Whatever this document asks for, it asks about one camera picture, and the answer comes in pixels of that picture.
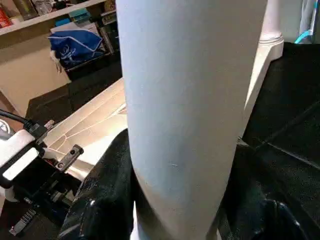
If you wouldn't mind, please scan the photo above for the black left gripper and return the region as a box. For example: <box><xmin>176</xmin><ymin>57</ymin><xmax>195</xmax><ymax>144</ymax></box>
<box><xmin>0</xmin><ymin>144</ymin><xmax>86</xmax><ymax>237</ymax></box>

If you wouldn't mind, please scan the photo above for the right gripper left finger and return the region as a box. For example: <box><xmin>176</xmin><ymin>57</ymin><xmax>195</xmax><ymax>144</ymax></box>
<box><xmin>57</xmin><ymin>128</ymin><xmax>139</xmax><ymax>240</ymax></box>

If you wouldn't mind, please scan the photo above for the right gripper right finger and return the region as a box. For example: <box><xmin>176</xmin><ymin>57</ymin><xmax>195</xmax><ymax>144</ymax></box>
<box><xmin>215</xmin><ymin>143</ymin><xmax>320</xmax><ymax>240</ymax></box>

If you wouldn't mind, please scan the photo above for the white plastic table top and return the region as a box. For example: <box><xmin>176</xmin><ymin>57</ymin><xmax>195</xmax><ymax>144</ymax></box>
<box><xmin>42</xmin><ymin>38</ymin><xmax>286</xmax><ymax>182</ymax></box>

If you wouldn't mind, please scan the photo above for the white plastic table leg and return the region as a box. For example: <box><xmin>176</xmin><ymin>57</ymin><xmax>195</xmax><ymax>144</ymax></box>
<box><xmin>115</xmin><ymin>0</ymin><xmax>270</xmax><ymax>240</ymax></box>
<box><xmin>259</xmin><ymin>0</ymin><xmax>286</xmax><ymax>47</ymax></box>

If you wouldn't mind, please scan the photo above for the black work mat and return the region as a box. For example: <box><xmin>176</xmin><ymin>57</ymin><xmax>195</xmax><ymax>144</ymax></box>
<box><xmin>25</xmin><ymin>42</ymin><xmax>320</xmax><ymax>240</ymax></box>

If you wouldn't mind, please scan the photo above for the blue plastic bag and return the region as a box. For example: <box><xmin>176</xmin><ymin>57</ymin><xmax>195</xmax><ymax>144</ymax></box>
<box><xmin>48</xmin><ymin>29</ymin><xmax>107</xmax><ymax>71</ymax></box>

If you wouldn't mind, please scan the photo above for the wooden wall shelf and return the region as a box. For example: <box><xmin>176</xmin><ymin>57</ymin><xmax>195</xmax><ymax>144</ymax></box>
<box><xmin>0</xmin><ymin>0</ymin><xmax>119</xmax><ymax>37</ymax></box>

